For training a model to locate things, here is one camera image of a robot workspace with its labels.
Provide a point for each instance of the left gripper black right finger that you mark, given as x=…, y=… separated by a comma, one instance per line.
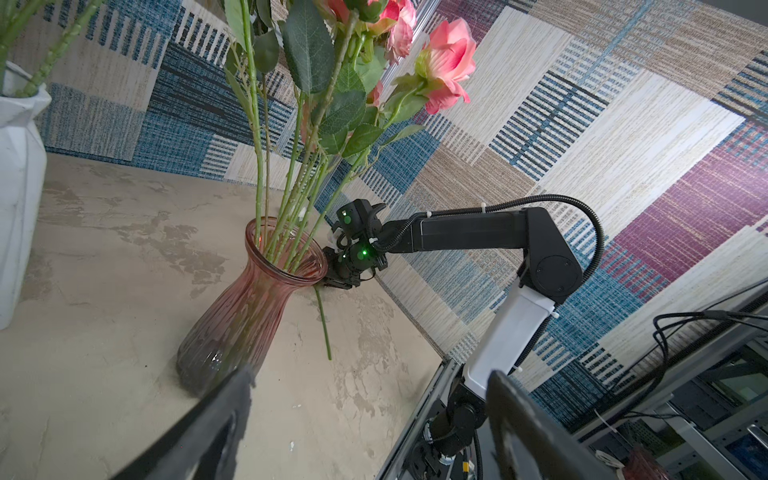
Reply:
x=528, y=443

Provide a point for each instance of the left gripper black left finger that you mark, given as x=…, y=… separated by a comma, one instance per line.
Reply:
x=203, y=444

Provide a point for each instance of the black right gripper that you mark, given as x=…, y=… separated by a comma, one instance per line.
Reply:
x=354, y=260

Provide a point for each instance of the red ribbed glass vase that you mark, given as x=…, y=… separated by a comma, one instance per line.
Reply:
x=237, y=330

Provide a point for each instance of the large pink rose stem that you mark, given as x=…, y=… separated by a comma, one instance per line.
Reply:
x=346, y=121

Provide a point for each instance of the dark pink rose stem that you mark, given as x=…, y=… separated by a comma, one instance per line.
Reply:
x=257, y=42

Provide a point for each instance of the white ribbed ceramic vase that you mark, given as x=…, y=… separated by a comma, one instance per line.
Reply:
x=23, y=167

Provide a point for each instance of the pink peony double stem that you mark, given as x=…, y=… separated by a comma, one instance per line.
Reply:
x=35, y=36

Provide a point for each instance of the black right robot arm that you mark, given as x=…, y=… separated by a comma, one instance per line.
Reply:
x=548, y=275

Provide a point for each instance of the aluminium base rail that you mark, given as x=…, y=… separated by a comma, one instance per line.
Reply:
x=440, y=441

